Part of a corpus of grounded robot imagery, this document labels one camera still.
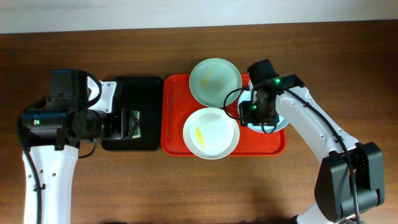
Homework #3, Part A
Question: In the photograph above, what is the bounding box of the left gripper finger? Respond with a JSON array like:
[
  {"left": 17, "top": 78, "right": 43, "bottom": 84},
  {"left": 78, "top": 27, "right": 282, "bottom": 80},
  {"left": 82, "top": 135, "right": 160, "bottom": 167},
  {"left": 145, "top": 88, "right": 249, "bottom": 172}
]
[
  {"left": 121, "top": 124, "right": 133, "bottom": 139},
  {"left": 121, "top": 109, "right": 141, "bottom": 124}
]

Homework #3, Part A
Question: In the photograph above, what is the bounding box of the green yellow sponge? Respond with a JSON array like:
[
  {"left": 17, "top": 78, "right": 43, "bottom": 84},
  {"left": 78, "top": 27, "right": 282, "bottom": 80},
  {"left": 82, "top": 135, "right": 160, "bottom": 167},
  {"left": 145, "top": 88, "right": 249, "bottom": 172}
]
[{"left": 131, "top": 111, "right": 141, "bottom": 139}]

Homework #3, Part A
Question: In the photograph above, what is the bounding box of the white plate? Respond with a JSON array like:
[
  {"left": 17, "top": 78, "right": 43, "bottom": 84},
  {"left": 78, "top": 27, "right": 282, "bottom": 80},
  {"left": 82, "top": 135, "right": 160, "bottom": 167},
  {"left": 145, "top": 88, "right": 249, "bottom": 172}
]
[{"left": 182, "top": 108, "right": 240, "bottom": 160}]

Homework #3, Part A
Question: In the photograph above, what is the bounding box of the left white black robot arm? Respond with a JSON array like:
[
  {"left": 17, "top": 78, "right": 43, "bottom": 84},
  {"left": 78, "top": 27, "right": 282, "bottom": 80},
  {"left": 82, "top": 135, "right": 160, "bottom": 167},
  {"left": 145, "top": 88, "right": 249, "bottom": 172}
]
[{"left": 17, "top": 70, "right": 139, "bottom": 223}]

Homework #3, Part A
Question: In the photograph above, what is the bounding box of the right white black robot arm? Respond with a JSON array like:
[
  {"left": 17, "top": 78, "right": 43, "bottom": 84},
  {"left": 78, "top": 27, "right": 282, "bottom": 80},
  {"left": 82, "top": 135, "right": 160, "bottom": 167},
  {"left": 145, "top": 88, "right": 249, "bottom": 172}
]
[{"left": 238, "top": 59, "right": 385, "bottom": 223}]

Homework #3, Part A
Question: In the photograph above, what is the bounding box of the black tray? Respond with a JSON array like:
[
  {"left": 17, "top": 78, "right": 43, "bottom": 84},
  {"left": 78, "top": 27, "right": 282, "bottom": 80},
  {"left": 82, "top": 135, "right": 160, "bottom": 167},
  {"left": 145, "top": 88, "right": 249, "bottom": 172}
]
[{"left": 100, "top": 77, "right": 163, "bottom": 151}]

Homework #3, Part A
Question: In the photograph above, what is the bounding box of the red tray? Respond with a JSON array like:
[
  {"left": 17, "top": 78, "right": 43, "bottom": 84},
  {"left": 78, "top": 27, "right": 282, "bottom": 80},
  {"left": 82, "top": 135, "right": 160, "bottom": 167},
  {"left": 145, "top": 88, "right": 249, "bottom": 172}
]
[{"left": 160, "top": 73, "right": 286, "bottom": 157}]

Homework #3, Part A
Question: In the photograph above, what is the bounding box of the mint green plate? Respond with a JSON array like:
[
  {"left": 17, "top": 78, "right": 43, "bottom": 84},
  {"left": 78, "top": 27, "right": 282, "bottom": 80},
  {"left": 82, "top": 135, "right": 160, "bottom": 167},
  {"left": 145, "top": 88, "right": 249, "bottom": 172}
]
[{"left": 189, "top": 58, "right": 243, "bottom": 108}]

